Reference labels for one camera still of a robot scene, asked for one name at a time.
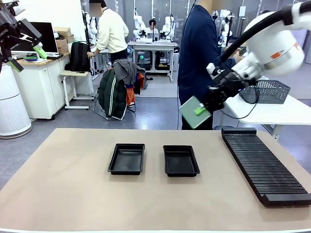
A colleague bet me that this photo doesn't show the grey mesh basket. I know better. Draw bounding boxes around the grey mesh basket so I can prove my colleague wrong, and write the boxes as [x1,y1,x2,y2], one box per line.
[239,80,292,104]

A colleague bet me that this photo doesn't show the orange garment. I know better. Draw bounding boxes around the orange garment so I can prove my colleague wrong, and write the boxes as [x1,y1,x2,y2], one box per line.
[126,72,146,106]

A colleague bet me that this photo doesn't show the seated black-haired person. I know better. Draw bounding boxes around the seated black-haired person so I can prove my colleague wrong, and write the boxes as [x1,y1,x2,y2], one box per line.
[145,19,160,41]

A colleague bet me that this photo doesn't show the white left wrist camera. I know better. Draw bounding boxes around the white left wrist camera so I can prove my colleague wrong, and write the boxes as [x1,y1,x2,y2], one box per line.
[9,1,26,16]

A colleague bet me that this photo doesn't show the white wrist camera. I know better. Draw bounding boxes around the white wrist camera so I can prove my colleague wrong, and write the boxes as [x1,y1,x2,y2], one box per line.
[9,1,26,16]
[206,62,219,80]

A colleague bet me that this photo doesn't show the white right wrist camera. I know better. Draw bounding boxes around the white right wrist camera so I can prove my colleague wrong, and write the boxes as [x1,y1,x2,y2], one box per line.
[206,62,219,80]

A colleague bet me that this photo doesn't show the person in navy jacket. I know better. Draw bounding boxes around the person in navy jacket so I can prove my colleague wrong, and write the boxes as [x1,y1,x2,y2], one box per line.
[177,0,243,131]

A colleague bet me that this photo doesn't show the dark green striped jacket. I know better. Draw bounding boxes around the dark green striped jacket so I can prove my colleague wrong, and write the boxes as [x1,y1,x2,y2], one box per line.
[97,68,128,121]

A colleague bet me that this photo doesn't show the white cabinet wooden top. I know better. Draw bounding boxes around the white cabinet wooden top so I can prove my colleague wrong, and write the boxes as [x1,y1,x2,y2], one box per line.
[8,50,94,120]

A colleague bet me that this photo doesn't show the black backpack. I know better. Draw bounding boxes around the black backpack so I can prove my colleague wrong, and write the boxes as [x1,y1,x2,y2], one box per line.
[65,41,92,73]

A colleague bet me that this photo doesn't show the green circuit board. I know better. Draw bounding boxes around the green circuit board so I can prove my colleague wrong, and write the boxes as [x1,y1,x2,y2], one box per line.
[179,95,212,130]

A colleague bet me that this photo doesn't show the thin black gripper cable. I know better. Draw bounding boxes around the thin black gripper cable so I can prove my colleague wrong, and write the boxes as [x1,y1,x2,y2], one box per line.
[222,97,258,120]

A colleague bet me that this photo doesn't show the grey hooded garment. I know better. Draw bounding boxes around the grey hooded garment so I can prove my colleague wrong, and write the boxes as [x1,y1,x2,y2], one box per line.
[113,59,146,85]

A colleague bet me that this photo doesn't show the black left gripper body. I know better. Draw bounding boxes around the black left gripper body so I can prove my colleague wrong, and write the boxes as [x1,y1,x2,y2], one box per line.
[0,9,19,56]

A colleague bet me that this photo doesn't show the black computer tower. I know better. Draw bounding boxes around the black computer tower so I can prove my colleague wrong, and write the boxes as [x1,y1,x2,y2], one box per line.
[136,50,152,69]

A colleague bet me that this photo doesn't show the person in cream sweater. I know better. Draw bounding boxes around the person in cream sweater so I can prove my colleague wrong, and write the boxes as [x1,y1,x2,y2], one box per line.
[87,0,129,67]

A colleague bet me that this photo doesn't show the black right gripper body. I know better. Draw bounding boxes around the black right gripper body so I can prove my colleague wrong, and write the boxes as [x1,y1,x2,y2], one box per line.
[208,70,257,98]

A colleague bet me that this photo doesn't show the grey workstation table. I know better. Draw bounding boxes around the grey workstation table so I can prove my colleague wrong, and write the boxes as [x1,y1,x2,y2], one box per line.
[127,41,179,83]

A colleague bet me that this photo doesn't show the small white rolling table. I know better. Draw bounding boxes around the small white rolling table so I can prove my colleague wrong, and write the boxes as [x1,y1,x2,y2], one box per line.
[59,70,95,110]

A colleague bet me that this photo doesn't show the white side work table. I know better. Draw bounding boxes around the white side work table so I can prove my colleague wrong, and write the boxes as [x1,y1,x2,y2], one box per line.
[223,76,311,140]

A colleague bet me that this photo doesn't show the black computer monitor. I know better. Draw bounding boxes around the black computer monitor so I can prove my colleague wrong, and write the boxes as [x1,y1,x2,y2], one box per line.
[11,21,59,59]

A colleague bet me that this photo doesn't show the black plastic ESD tray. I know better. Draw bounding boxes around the black plastic ESD tray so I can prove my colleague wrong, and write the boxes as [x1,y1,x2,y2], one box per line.
[163,145,201,178]
[107,143,146,176]

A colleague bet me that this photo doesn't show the navy sleeved left forearm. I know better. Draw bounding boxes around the navy sleeved left forearm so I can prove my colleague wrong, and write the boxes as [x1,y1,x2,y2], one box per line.
[217,55,240,71]

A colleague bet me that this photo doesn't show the black tripod stand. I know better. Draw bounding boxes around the black tripod stand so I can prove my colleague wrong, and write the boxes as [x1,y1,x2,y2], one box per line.
[82,9,94,61]

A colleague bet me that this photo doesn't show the black slotted board rack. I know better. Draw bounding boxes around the black slotted board rack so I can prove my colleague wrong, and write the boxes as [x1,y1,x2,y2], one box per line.
[221,128,311,207]

